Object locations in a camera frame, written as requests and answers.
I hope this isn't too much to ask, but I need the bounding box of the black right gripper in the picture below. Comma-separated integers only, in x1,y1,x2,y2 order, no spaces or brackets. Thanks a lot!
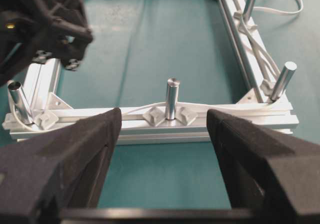
0,0,93,85

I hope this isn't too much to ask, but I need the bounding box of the silver pin corner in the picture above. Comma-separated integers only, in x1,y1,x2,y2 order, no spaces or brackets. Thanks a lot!
269,61,297,102
7,81,34,124

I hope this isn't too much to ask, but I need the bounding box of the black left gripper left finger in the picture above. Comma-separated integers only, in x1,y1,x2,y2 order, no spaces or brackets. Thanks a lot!
0,108,122,224

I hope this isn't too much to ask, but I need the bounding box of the white ethernet cable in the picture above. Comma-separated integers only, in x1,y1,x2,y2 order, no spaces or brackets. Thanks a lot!
9,0,305,132

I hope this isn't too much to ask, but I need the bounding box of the silver pin centre front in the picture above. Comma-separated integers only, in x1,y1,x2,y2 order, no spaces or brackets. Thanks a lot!
165,78,181,120

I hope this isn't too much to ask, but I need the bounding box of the aluminium extrusion frame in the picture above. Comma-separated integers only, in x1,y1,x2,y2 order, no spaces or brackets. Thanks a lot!
2,0,299,145

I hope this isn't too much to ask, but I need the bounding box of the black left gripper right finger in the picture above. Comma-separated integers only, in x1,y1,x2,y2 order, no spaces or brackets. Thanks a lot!
206,109,320,224

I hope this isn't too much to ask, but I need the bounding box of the silver pin mid rail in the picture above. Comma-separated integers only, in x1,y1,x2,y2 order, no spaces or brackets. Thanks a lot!
243,0,256,22

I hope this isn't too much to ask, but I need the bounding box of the silver pin front left corner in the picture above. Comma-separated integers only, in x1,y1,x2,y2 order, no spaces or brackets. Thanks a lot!
7,81,34,124

